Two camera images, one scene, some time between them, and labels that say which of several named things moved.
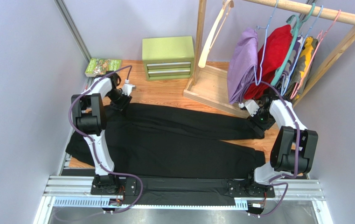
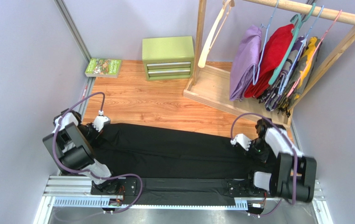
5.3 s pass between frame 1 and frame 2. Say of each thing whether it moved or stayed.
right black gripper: moved
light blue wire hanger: stayed
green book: stayed
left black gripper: moved
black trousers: moved
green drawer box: stayed
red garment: stayed
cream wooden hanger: stayed
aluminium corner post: stayed
